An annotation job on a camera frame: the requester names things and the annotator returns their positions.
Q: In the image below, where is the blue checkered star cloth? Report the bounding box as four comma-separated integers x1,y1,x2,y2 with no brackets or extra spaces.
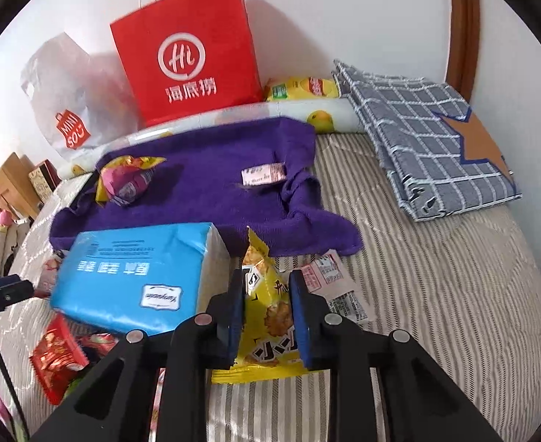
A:
333,61,521,221

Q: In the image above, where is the red white torn wrapper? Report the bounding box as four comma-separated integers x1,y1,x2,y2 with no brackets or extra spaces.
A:
77,332,119,361

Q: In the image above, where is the red snack packet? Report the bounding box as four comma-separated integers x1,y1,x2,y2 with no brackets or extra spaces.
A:
29,313,88,406

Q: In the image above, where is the red paper shopping bag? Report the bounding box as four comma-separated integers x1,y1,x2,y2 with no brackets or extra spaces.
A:
110,0,262,126

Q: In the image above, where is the purple yellow snack bag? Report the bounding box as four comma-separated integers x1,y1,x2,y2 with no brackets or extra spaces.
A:
95,155,166,207

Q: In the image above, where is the white Miniso plastic bag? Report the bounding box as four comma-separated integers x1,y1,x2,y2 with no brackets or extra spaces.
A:
21,33,141,161

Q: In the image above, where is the purple towel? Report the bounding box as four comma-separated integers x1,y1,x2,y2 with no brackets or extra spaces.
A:
50,118,363,256

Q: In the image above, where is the pink snack packet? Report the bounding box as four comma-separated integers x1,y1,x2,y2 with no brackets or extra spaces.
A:
241,163,286,187

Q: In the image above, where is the black cable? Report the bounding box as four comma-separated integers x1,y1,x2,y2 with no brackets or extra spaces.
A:
0,312,32,441

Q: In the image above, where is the white lemon print pillow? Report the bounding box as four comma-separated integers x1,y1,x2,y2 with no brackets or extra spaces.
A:
57,98,363,180

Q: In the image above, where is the wooden chair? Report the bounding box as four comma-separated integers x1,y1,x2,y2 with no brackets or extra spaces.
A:
0,153,42,220

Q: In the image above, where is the yellow lemon tea pack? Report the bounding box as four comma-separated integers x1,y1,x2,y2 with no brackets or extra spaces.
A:
265,77,340,102

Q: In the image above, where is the small pink white sachet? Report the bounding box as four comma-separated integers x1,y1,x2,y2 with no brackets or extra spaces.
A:
300,249,376,324

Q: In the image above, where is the yellow cracker snack bag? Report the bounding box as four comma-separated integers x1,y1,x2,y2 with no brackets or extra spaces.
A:
211,229,308,384

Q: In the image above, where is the brown wooden door frame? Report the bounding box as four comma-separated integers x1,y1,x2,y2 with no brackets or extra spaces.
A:
445,0,480,101

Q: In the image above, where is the patterned box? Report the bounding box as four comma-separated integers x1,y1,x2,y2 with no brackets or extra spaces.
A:
28,160,61,204

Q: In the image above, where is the blue tissue pack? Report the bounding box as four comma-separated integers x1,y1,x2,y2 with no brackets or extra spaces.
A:
50,222,231,335

